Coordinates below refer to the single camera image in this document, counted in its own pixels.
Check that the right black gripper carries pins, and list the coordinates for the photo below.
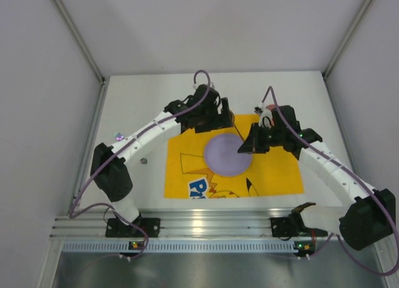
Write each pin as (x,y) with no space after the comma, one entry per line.
(260,138)

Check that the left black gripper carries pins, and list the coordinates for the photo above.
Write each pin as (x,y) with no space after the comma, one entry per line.
(224,112)

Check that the purple plastic plate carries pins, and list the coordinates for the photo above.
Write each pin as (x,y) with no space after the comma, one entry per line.
(221,155)

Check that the yellow Pikachu cloth placemat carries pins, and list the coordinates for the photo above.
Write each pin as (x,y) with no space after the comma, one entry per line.
(188,176)

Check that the iridescent fork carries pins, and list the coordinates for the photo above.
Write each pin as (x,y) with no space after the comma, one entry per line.
(120,138)

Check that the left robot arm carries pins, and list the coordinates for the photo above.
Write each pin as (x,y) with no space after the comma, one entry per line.
(109,164)

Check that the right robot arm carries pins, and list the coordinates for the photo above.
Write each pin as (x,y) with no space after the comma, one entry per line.
(367,215)

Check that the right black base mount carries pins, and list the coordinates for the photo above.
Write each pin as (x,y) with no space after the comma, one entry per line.
(286,227)

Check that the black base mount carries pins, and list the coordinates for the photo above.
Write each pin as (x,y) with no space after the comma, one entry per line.
(117,229)
(286,227)

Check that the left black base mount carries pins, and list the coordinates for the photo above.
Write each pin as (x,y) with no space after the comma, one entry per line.
(117,229)

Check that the aluminium rail frame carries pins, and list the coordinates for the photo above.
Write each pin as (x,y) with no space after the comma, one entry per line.
(202,224)

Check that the perforated cable duct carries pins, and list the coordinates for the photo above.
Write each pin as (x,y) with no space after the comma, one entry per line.
(254,246)

